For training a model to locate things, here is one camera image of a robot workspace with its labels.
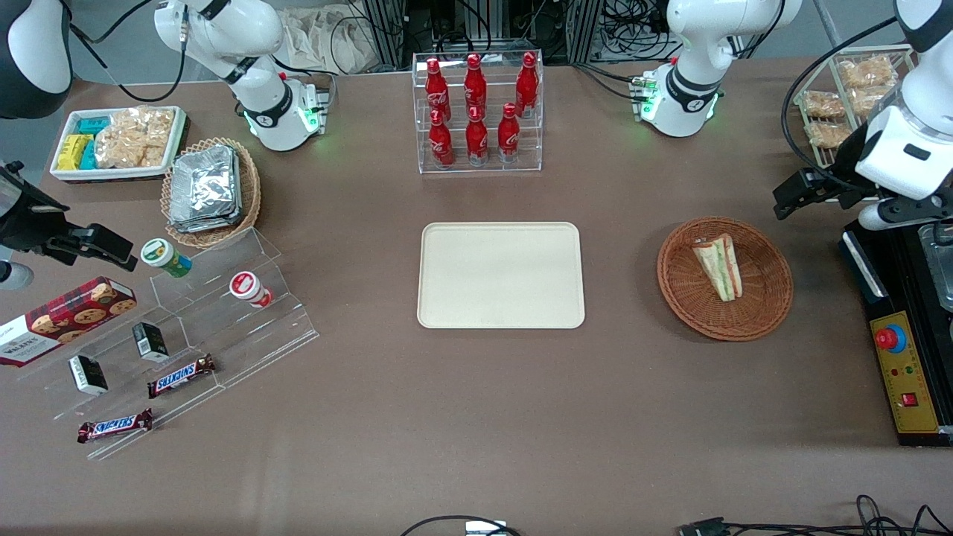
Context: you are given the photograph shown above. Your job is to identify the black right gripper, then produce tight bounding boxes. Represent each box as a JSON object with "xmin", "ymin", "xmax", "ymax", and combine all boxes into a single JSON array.
[{"xmin": 0, "ymin": 160, "xmax": 139, "ymax": 272}]

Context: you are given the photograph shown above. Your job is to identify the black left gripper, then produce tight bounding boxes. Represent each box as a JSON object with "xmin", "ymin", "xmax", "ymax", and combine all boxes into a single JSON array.
[{"xmin": 773, "ymin": 121, "xmax": 885, "ymax": 220}]

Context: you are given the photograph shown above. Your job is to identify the triangle sandwich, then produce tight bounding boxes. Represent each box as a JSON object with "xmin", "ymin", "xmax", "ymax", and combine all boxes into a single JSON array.
[{"xmin": 692, "ymin": 233, "xmax": 744, "ymax": 303}]

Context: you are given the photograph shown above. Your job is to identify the brown wicker basket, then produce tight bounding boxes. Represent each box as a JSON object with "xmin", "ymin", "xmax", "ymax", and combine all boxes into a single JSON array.
[{"xmin": 657, "ymin": 216, "xmax": 794, "ymax": 342}]

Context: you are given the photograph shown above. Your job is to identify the oval wicker basket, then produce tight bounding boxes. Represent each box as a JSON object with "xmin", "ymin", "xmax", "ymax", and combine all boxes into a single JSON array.
[{"xmin": 160, "ymin": 137, "xmax": 262, "ymax": 249}]

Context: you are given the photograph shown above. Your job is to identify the beige plastic tray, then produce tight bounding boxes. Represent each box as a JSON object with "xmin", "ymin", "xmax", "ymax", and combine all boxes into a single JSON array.
[{"xmin": 417, "ymin": 222, "xmax": 586, "ymax": 330}]

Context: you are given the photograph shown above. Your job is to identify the bagged pastry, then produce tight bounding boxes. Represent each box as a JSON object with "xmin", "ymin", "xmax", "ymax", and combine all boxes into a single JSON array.
[
  {"xmin": 849, "ymin": 86, "xmax": 905, "ymax": 121},
  {"xmin": 800, "ymin": 90, "xmax": 847, "ymax": 119},
  {"xmin": 837, "ymin": 55, "xmax": 899, "ymax": 91},
  {"xmin": 803, "ymin": 121, "xmax": 854, "ymax": 149}
]

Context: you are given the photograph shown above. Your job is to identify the white rectangular snack dish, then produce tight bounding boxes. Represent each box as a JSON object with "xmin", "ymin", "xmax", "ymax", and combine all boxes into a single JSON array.
[{"xmin": 49, "ymin": 106, "xmax": 188, "ymax": 184}]

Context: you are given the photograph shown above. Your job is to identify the red tartan cookie box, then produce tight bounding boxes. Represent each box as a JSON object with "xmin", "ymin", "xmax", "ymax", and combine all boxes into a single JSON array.
[{"xmin": 0, "ymin": 275, "xmax": 138, "ymax": 368}]

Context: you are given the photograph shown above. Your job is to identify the green lid snack cup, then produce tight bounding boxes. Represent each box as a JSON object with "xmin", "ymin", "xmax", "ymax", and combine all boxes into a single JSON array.
[{"xmin": 140, "ymin": 237, "xmax": 193, "ymax": 279}]

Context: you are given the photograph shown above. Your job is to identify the yellow snack box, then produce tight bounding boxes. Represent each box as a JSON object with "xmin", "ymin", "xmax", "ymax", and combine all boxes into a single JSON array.
[{"xmin": 57, "ymin": 134, "xmax": 94, "ymax": 171}]

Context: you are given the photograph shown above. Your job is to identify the small black box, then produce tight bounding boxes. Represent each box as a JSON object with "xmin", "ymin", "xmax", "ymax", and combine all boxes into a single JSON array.
[
  {"xmin": 68, "ymin": 354, "xmax": 109, "ymax": 396},
  {"xmin": 131, "ymin": 321, "xmax": 170, "ymax": 364}
]

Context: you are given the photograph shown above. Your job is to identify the clear bag of rice crackers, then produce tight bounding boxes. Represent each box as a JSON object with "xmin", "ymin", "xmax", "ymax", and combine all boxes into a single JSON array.
[{"xmin": 94, "ymin": 106, "xmax": 175, "ymax": 170}]

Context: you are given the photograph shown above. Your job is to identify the silver foil packs stack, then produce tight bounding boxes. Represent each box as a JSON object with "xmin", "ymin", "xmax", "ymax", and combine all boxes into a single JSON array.
[{"xmin": 168, "ymin": 144, "xmax": 243, "ymax": 234}]

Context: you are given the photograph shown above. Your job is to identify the snickers chocolate bar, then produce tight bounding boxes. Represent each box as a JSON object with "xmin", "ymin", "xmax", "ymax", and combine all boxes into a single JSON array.
[
  {"xmin": 76, "ymin": 407, "xmax": 155, "ymax": 445},
  {"xmin": 146, "ymin": 354, "xmax": 217, "ymax": 400}
]

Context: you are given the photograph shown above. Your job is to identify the red lid snack cup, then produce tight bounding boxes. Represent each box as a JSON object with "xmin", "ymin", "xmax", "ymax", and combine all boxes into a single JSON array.
[{"xmin": 229, "ymin": 271, "xmax": 274, "ymax": 309}]

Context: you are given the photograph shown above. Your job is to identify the clear acrylic step display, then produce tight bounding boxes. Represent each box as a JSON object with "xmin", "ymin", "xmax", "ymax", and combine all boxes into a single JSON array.
[{"xmin": 15, "ymin": 226, "xmax": 320, "ymax": 462}]

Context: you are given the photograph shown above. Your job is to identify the black control box yellow panel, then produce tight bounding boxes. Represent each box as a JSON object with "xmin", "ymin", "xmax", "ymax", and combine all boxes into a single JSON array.
[{"xmin": 839, "ymin": 219, "xmax": 953, "ymax": 448}]

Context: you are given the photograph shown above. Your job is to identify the red cola bottle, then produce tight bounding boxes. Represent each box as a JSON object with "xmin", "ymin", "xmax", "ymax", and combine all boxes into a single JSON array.
[
  {"xmin": 463, "ymin": 54, "xmax": 488, "ymax": 120},
  {"xmin": 424, "ymin": 57, "xmax": 452, "ymax": 124},
  {"xmin": 515, "ymin": 51, "xmax": 540, "ymax": 120},
  {"xmin": 465, "ymin": 106, "xmax": 490, "ymax": 167},
  {"xmin": 428, "ymin": 109, "xmax": 455, "ymax": 169},
  {"xmin": 497, "ymin": 103, "xmax": 521, "ymax": 164}
]

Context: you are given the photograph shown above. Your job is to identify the beige cloth bag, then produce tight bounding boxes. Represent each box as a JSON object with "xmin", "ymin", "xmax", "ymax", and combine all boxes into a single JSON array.
[{"xmin": 277, "ymin": 6, "xmax": 382, "ymax": 76}]

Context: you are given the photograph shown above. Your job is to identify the clear acrylic bottle rack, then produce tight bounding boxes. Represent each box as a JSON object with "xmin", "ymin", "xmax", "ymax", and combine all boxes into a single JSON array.
[{"xmin": 412, "ymin": 50, "xmax": 545, "ymax": 175}]

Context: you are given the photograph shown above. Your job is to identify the white wire rack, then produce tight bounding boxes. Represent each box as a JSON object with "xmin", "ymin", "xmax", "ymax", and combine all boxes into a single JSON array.
[{"xmin": 792, "ymin": 44, "xmax": 918, "ymax": 169}]

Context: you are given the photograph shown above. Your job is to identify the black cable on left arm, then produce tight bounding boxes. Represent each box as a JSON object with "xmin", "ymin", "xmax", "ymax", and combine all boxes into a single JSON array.
[{"xmin": 780, "ymin": 16, "xmax": 903, "ymax": 183}]

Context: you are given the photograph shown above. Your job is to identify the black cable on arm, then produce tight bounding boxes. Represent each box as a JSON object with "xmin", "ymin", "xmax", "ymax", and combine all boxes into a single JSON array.
[
  {"xmin": 66, "ymin": 0, "xmax": 188, "ymax": 103},
  {"xmin": 780, "ymin": 16, "xmax": 903, "ymax": 183}
]

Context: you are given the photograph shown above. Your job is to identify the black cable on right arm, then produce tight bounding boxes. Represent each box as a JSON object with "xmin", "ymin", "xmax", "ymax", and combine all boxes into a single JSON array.
[{"xmin": 66, "ymin": 0, "xmax": 188, "ymax": 103}]

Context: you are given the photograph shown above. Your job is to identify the tangled black cables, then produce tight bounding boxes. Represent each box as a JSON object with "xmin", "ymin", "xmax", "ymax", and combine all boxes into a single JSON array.
[{"xmin": 602, "ymin": 0, "xmax": 675, "ymax": 62}]

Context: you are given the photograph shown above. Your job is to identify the aluminium frame post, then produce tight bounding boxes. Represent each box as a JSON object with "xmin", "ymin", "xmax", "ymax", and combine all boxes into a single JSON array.
[
  {"xmin": 363, "ymin": 0, "xmax": 407, "ymax": 69},
  {"xmin": 568, "ymin": 0, "xmax": 605, "ymax": 65}
]

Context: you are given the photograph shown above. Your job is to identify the black cable with connector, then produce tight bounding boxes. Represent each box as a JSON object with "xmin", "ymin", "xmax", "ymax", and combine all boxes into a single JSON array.
[{"xmin": 678, "ymin": 494, "xmax": 953, "ymax": 536}]

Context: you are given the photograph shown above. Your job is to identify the black cable with white plug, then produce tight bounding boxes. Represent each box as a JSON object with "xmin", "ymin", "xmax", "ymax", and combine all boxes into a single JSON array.
[{"xmin": 400, "ymin": 514, "xmax": 523, "ymax": 536}]

